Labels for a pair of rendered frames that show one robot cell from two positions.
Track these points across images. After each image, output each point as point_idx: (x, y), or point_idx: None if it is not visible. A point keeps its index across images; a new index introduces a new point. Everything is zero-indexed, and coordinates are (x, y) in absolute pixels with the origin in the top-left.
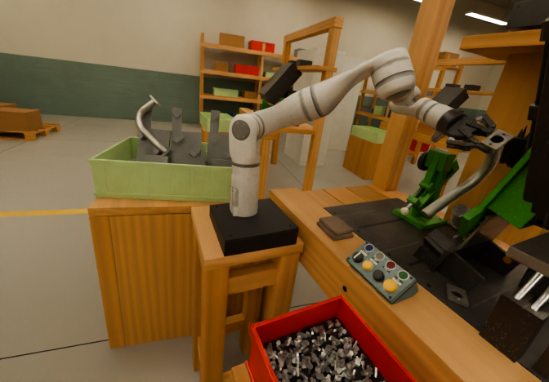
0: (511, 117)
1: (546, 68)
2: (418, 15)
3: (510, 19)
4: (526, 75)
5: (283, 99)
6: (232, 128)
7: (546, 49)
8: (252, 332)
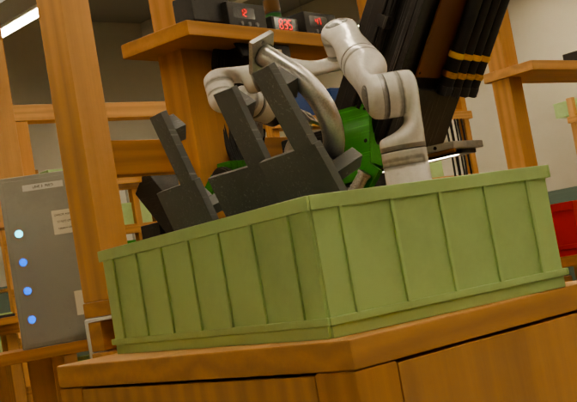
0: (211, 118)
1: (410, 42)
2: None
3: (194, 9)
4: (202, 72)
5: (367, 58)
6: (418, 88)
7: (383, 33)
8: (574, 200)
